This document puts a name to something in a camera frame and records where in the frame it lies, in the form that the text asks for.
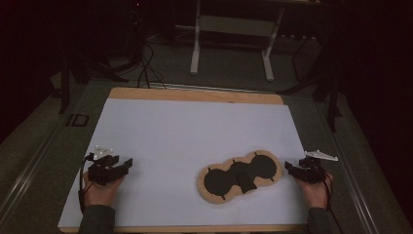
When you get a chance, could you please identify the white table sheet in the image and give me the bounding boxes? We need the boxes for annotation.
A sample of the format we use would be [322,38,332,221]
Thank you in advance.
[57,97,311,228]

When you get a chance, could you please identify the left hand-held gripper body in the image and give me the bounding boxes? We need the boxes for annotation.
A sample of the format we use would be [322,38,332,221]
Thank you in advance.
[87,144,129,187]

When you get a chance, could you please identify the black tripod legs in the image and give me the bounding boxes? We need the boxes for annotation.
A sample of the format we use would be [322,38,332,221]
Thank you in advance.
[69,53,131,84]

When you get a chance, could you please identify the black floor cables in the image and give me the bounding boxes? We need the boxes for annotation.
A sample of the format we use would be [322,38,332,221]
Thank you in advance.
[135,41,169,91]

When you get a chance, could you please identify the black metal stand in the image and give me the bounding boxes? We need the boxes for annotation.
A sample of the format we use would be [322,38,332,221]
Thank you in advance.
[325,72,343,134]
[57,53,72,115]

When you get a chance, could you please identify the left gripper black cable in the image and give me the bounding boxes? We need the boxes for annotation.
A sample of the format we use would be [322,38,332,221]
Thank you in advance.
[77,153,95,215]

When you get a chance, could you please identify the metal floor rail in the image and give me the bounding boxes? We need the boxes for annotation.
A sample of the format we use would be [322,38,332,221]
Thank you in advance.
[330,130,382,234]
[0,123,64,225]

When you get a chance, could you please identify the person's left hand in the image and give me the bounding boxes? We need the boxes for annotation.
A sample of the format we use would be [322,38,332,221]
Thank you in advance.
[82,171,127,208]

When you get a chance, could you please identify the wooden table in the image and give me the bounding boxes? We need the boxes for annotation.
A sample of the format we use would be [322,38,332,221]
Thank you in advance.
[57,87,310,234]

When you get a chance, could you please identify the wooden triple round photo frame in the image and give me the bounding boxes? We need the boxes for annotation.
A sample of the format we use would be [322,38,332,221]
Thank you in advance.
[196,149,284,206]

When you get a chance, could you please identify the black floor plate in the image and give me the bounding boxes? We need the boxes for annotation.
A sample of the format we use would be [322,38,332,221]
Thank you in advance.
[65,113,91,128]

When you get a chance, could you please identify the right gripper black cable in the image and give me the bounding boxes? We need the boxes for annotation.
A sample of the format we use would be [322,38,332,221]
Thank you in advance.
[322,173,345,234]

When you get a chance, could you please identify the white metal desk frame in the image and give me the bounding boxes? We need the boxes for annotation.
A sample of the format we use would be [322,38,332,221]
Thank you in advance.
[189,0,287,83]

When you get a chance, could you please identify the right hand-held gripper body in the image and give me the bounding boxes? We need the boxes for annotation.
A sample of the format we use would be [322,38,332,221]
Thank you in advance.
[297,149,339,185]

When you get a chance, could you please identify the person's right hand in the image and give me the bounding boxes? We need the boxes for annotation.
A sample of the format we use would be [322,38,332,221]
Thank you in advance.
[294,173,334,210]

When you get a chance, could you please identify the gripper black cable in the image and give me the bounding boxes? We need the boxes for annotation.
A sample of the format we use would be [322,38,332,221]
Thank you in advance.
[322,173,345,234]
[77,153,95,215]

